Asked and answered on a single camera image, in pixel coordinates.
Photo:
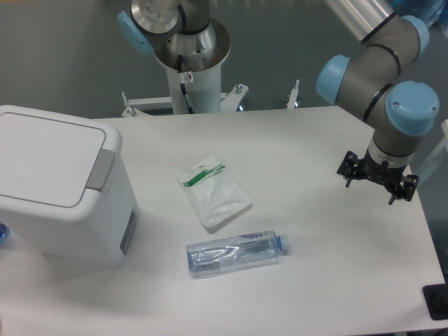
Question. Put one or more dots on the clear plastic water bottle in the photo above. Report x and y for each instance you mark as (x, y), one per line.
(210, 258)

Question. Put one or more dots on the white trash can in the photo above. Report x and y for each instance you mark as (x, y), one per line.
(46, 160)

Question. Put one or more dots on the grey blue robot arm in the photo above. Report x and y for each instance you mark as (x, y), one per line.
(401, 114)

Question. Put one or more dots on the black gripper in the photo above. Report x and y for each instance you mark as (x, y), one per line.
(400, 187)

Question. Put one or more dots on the grey trash can lid latch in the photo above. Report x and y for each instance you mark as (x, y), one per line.
(100, 170)

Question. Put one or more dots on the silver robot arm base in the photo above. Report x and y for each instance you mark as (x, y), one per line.
(181, 34)

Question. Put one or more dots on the white green plastic bag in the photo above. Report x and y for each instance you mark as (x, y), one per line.
(213, 193)

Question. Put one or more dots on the white mounting pedestal frame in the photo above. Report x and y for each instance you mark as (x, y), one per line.
(191, 93)

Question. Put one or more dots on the black device at table edge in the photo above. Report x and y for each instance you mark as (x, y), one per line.
(436, 300)

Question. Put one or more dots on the blue bottle cap left edge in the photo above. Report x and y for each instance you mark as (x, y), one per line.
(4, 233)

